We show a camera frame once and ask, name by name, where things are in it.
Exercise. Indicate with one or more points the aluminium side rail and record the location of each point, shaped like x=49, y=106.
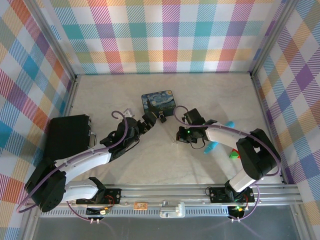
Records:
x=267, y=117
x=71, y=97

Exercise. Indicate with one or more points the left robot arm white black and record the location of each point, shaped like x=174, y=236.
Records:
x=82, y=160

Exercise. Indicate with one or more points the small orange label sticker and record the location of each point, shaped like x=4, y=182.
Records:
x=140, y=205

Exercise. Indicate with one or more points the starry night print tin box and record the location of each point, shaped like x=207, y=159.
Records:
x=158, y=100

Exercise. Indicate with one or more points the cyan blue toy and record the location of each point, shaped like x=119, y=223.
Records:
x=211, y=148

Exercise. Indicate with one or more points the green red toy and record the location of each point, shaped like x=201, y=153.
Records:
x=234, y=155

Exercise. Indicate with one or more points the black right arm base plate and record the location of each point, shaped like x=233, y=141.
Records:
x=217, y=195

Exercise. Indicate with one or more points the silver metal bracket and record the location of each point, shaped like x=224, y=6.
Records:
x=172, y=210

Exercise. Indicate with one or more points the black hard case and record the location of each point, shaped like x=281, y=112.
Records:
x=67, y=135

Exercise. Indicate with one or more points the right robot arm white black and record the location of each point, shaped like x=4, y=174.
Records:
x=252, y=155

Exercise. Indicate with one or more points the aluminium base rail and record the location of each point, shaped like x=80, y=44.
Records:
x=165, y=192

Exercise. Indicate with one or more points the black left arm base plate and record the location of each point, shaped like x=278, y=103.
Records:
x=113, y=195

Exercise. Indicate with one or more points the aluminium corner post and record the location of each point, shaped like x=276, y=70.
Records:
x=53, y=40
x=271, y=40

